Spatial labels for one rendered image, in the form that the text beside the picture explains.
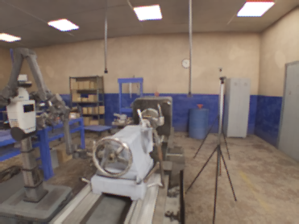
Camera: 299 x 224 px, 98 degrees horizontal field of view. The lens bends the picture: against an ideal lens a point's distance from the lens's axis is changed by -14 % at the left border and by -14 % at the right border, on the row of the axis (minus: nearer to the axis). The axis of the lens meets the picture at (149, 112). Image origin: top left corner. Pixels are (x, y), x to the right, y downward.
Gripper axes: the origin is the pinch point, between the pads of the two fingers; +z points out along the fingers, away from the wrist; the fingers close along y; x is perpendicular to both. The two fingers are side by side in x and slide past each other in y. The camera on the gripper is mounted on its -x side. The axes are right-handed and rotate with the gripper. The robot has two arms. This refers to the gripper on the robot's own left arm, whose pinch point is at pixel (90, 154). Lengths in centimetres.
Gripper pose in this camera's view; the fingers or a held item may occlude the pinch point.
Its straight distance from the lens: 165.0
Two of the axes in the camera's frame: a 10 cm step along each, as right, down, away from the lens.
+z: 9.8, 0.3, -1.8
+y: 0.2, -10.0, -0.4
